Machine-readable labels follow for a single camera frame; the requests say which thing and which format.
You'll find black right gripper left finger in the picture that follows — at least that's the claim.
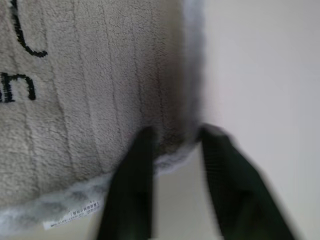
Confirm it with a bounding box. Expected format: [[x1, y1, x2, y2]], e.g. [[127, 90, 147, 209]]
[[96, 126, 157, 240]]

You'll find grey fleece towel black lettering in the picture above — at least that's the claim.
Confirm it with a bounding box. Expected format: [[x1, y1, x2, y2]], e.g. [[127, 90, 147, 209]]
[[0, 0, 208, 235]]

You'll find white care label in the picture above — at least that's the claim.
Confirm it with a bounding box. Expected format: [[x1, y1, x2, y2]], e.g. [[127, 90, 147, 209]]
[[42, 199, 101, 230]]

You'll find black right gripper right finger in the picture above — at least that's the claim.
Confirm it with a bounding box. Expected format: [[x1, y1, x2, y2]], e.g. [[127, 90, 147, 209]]
[[198, 124, 302, 240]]

